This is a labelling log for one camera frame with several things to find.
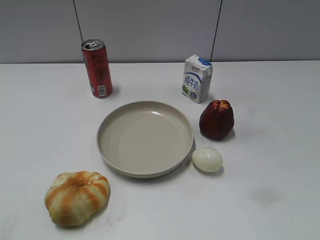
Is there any orange striped pumpkin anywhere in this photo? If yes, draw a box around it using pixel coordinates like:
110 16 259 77
44 171 111 227

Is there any white blue milk carton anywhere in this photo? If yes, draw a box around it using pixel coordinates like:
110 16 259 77
182 54 213 104

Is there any red soda can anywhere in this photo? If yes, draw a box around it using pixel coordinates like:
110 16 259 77
81 38 113 99

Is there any dark red apple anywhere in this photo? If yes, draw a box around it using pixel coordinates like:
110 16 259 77
199 100 235 140

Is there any beige round plate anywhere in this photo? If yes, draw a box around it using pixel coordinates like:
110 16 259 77
96 101 195 179

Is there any white egg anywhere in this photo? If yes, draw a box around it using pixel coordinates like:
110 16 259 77
192 147 223 173

